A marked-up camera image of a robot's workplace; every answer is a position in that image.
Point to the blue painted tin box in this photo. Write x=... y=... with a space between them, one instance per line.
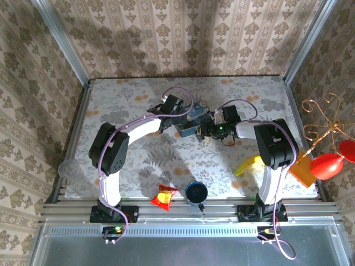
x=194 y=110

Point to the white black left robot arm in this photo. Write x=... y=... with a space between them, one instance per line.
x=111 y=152

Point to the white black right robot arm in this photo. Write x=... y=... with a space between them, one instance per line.
x=274 y=144

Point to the floral tablecloth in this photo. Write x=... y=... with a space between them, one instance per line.
x=194 y=166

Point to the yellow banana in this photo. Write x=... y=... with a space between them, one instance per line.
x=249 y=164

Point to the dark blue mug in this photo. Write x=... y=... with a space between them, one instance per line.
x=196 y=192

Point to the red yellow snack packet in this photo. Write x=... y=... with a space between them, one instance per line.
x=163 y=196

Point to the orange cutting board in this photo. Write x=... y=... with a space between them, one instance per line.
x=302 y=171

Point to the large red oval ornament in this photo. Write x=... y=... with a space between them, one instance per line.
x=325 y=166

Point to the grey metal trough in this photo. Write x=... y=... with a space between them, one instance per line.
x=180 y=249

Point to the clear plastic cup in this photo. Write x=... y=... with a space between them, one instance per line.
x=68 y=168

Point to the small red oval ornament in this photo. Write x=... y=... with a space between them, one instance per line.
x=348 y=151

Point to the aluminium table frame rail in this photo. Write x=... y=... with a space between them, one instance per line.
x=180 y=214

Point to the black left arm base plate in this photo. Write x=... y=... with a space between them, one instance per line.
x=130 y=213

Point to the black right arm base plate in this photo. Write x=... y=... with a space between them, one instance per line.
x=280 y=214

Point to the aluminium corner post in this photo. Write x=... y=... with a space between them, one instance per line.
x=59 y=36
x=310 y=36

